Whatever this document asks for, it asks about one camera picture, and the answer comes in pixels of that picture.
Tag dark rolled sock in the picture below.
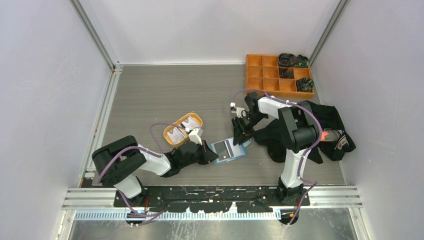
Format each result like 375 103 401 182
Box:
277 53 298 68

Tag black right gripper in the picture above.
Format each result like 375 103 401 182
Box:
231 112 267 146

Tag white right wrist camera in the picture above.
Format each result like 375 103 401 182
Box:
230 102 246 118

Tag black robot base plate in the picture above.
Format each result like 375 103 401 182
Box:
113 186 310 214

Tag white striped card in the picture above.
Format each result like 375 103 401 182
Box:
224 137 235 158

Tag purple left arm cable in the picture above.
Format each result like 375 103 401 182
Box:
96 123 193 227

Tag orange oval plastic tray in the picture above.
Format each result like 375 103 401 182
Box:
163 112 203 147

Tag aluminium frame rail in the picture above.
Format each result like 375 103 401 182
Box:
62 185 362 225

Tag black sock in compartment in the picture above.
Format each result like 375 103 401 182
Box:
278 67 294 79

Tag silver vip card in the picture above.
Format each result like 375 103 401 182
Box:
166 127 186 145
181 116 201 131

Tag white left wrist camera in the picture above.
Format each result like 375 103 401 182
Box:
188 127 203 145

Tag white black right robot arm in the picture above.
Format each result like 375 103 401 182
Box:
230 89 323 206

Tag black t-shirt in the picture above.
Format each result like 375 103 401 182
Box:
253 101 356 164

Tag orange compartment organizer box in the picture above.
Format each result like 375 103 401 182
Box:
245 54 315 99

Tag green black rolled sock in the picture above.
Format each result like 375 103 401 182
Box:
295 77 315 93

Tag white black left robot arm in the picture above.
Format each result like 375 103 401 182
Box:
91 135 219 207

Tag blue leather card holder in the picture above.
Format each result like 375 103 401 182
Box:
209 139 252 165

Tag green patterned rolled sock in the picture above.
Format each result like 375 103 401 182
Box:
295 54 310 68

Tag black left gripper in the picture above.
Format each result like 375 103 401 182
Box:
180 139 218 169

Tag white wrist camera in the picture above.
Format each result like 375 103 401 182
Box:
230 102 246 118
188 127 203 145

